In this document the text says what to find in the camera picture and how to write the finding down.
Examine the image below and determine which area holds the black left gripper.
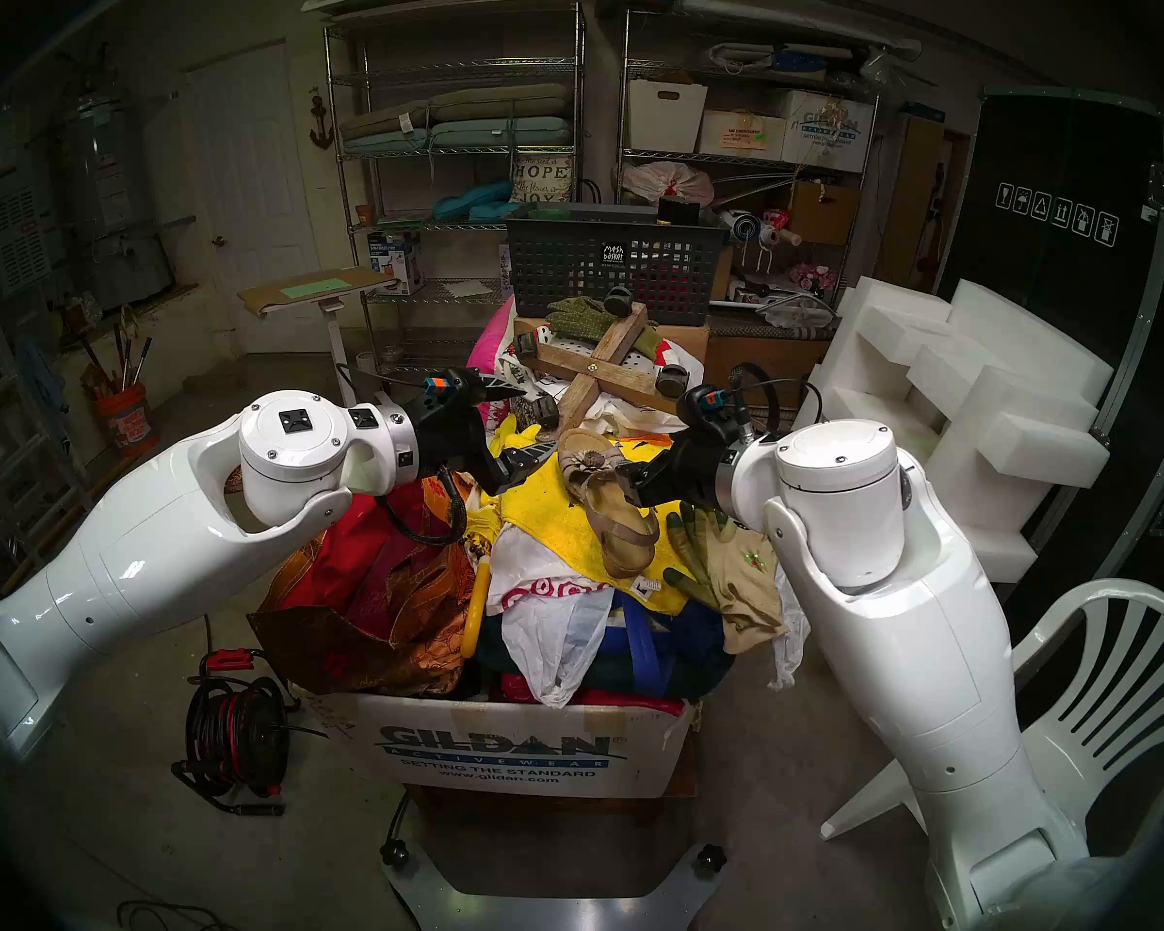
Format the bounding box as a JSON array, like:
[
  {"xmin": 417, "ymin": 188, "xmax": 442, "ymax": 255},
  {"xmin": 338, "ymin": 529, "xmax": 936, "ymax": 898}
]
[{"xmin": 405, "ymin": 369, "xmax": 560, "ymax": 487}]

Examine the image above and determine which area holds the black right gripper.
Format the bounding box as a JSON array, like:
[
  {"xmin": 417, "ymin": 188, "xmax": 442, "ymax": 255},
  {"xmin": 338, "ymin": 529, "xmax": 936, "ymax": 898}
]
[{"xmin": 630, "ymin": 384, "xmax": 750, "ymax": 513}]

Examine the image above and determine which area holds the tan flower sandal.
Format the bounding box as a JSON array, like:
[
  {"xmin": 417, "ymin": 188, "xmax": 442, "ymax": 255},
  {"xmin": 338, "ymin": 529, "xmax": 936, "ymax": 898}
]
[{"xmin": 555, "ymin": 427, "xmax": 661, "ymax": 581}]

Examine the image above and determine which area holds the pink pillow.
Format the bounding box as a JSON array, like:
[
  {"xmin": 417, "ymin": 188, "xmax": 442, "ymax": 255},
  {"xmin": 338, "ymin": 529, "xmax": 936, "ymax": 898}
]
[{"xmin": 464, "ymin": 304, "xmax": 517, "ymax": 426}]

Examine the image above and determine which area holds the wooden cross caster dolly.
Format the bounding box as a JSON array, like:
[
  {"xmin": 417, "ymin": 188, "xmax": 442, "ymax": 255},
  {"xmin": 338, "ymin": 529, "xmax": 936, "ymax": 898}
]
[{"xmin": 514, "ymin": 284, "xmax": 695, "ymax": 435}]

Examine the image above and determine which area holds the yellow towel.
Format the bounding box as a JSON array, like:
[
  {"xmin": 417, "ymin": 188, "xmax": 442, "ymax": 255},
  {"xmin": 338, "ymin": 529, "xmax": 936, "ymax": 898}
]
[{"xmin": 466, "ymin": 415, "xmax": 728, "ymax": 618}]

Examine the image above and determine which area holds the green knit glove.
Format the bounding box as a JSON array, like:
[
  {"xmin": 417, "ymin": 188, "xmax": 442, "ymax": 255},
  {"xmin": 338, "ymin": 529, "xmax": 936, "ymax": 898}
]
[{"xmin": 543, "ymin": 296, "xmax": 665, "ymax": 358}]

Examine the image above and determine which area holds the tan green-fingered garden glove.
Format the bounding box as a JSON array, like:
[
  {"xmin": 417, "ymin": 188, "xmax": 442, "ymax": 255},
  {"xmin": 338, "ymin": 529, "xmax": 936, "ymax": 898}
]
[{"xmin": 662, "ymin": 500, "xmax": 787, "ymax": 657}]

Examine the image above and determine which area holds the dark plastic mesh basket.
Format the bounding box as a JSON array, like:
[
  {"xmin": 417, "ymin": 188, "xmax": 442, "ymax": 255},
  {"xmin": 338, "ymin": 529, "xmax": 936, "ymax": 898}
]
[{"xmin": 504, "ymin": 202, "xmax": 730, "ymax": 327}]

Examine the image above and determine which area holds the blue tote bag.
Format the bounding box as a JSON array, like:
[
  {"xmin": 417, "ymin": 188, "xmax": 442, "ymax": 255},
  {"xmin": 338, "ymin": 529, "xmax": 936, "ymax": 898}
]
[{"xmin": 475, "ymin": 590, "xmax": 738, "ymax": 702}]

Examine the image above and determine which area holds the blue product box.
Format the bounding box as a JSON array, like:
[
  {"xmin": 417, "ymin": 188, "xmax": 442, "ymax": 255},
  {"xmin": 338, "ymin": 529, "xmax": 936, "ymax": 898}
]
[{"xmin": 367, "ymin": 231, "xmax": 426, "ymax": 295}]

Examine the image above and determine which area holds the white red-print plastic bag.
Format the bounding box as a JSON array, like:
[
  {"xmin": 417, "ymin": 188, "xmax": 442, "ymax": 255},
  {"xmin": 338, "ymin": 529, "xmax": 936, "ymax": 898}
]
[{"xmin": 485, "ymin": 527, "xmax": 622, "ymax": 709}]

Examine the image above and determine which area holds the white hanging cloth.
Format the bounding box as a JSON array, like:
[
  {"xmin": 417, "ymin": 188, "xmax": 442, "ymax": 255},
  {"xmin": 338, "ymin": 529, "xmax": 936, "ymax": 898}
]
[{"xmin": 768, "ymin": 565, "xmax": 811, "ymax": 690}]

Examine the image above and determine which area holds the teal cushion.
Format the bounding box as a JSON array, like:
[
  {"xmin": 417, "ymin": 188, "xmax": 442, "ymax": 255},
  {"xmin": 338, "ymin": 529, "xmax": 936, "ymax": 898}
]
[{"xmin": 432, "ymin": 180, "xmax": 517, "ymax": 224}]

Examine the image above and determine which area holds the red gold fabric bag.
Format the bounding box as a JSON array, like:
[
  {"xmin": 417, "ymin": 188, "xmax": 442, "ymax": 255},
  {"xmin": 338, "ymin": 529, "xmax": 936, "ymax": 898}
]
[{"xmin": 247, "ymin": 473, "xmax": 476, "ymax": 699}]

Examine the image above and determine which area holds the adjustable overbed table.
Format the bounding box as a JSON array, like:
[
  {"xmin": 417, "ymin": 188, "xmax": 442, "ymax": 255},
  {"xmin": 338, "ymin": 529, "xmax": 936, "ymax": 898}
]
[{"xmin": 236, "ymin": 265, "xmax": 404, "ymax": 411}]

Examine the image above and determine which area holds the hope lettered sign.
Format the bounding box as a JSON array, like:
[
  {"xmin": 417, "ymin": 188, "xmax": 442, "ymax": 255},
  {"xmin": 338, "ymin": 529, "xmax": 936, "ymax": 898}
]
[{"xmin": 509, "ymin": 153, "xmax": 575, "ymax": 205}]

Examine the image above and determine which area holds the pink white plastic bag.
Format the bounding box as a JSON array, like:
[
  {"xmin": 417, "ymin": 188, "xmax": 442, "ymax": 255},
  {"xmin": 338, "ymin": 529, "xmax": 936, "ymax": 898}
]
[{"xmin": 623, "ymin": 160, "xmax": 717, "ymax": 208}]

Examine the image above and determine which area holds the small brown cardboard box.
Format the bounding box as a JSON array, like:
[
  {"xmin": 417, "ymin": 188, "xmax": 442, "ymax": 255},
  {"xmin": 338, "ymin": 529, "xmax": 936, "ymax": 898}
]
[{"xmin": 788, "ymin": 180, "xmax": 862, "ymax": 246}]

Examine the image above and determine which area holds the pale green seat cushion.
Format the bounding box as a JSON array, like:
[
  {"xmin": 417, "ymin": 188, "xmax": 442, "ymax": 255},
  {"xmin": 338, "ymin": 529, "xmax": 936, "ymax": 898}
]
[{"xmin": 344, "ymin": 116, "xmax": 575, "ymax": 152}]

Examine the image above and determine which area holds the white foam packing insert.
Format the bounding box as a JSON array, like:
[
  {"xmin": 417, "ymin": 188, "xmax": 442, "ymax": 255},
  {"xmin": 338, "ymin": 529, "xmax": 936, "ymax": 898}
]
[{"xmin": 791, "ymin": 275, "xmax": 1116, "ymax": 586}]

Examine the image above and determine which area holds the large Gildan cardboard box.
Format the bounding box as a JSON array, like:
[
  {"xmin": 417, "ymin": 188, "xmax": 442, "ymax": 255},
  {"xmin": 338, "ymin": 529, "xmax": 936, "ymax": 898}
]
[{"xmin": 296, "ymin": 682, "xmax": 704, "ymax": 802}]

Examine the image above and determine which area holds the olive seat cushion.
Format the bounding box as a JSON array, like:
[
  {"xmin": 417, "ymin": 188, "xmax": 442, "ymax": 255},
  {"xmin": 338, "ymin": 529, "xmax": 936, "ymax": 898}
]
[{"xmin": 338, "ymin": 82, "xmax": 573, "ymax": 140}]

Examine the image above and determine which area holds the white orange-label cardboard box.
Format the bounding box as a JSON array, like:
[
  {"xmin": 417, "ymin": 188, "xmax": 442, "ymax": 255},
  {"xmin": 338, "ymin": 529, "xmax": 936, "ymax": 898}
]
[{"xmin": 698, "ymin": 110, "xmax": 789, "ymax": 161}]

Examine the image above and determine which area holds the white storage bin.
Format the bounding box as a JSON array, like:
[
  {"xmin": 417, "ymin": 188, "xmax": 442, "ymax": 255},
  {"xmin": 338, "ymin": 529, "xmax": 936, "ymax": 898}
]
[{"xmin": 627, "ymin": 78, "xmax": 709, "ymax": 154}]

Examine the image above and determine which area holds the white panel door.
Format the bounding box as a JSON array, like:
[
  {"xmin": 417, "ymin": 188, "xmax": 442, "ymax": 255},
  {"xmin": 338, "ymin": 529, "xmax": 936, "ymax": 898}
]
[{"xmin": 179, "ymin": 42, "xmax": 326, "ymax": 353}]

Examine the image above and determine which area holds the brown wooden cabinet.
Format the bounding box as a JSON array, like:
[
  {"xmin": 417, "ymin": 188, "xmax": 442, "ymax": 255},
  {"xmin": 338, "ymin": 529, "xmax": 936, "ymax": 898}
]
[{"xmin": 878, "ymin": 114, "xmax": 971, "ymax": 290}]

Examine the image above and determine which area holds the small Gildan cardboard box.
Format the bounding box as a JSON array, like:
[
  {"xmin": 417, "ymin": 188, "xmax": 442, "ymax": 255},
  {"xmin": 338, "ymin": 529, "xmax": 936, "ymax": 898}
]
[{"xmin": 781, "ymin": 88, "xmax": 879, "ymax": 174}]

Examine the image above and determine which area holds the orange plastic bucket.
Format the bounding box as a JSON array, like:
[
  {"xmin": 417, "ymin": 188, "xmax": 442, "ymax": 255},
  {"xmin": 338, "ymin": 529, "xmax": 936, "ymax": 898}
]
[{"xmin": 92, "ymin": 381, "xmax": 161, "ymax": 458}]

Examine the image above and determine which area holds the black flight case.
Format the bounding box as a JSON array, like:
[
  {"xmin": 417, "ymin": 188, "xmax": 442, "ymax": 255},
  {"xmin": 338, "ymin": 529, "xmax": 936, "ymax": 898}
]
[{"xmin": 931, "ymin": 85, "xmax": 1164, "ymax": 649}]

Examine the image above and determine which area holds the white plastic pipe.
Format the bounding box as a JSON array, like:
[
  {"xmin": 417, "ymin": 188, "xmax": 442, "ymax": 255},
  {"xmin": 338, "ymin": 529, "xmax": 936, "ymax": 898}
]
[{"xmin": 679, "ymin": 0, "xmax": 922, "ymax": 59}]

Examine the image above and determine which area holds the grey water heater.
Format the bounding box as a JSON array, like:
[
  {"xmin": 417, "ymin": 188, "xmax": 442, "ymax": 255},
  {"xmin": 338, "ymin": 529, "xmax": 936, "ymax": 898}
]
[{"xmin": 53, "ymin": 76, "xmax": 176, "ymax": 309}]

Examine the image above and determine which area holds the white plastic chair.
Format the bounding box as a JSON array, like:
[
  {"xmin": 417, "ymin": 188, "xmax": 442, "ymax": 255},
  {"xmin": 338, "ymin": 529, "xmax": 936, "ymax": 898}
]
[{"xmin": 820, "ymin": 578, "xmax": 1164, "ymax": 931}]

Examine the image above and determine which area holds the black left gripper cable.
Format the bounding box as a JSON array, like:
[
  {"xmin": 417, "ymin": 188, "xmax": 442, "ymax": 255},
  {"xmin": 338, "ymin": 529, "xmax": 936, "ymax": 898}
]
[{"xmin": 338, "ymin": 362, "xmax": 471, "ymax": 549}]

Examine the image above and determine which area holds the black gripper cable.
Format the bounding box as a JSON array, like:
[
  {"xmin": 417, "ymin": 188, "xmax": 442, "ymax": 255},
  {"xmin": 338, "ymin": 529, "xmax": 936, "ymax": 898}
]
[
  {"xmin": 727, "ymin": 362, "xmax": 825, "ymax": 435},
  {"xmin": 338, "ymin": 362, "xmax": 471, "ymax": 549}
]

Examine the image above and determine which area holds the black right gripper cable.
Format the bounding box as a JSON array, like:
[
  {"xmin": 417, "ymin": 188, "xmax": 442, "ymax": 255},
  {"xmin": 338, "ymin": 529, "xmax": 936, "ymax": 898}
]
[{"xmin": 727, "ymin": 362, "xmax": 825, "ymax": 435}]

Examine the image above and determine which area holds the yellow plastic ring handle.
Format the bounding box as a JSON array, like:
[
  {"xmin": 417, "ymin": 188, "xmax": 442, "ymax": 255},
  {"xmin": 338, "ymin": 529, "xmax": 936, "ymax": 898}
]
[{"xmin": 461, "ymin": 556, "xmax": 494, "ymax": 660}]

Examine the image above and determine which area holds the chrome wire shelf rack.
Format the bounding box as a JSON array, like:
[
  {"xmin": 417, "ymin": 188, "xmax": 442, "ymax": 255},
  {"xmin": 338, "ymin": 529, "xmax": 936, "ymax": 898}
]
[
  {"xmin": 322, "ymin": 3, "xmax": 588, "ymax": 377},
  {"xmin": 616, "ymin": 8, "xmax": 884, "ymax": 305}
]

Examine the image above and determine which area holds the red black cable reel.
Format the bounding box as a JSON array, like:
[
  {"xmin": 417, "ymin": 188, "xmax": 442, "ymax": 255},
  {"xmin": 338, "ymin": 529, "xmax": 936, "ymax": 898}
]
[{"xmin": 170, "ymin": 648, "xmax": 302, "ymax": 819}]

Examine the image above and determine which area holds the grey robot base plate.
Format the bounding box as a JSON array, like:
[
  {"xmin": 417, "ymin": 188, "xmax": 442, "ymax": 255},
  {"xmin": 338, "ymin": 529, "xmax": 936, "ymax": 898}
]
[{"xmin": 378, "ymin": 839, "xmax": 728, "ymax": 931}]

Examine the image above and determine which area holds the black floor cable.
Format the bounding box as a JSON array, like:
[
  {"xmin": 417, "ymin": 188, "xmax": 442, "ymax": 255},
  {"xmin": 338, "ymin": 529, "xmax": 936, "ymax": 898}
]
[{"xmin": 116, "ymin": 900, "xmax": 243, "ymax": 931}]

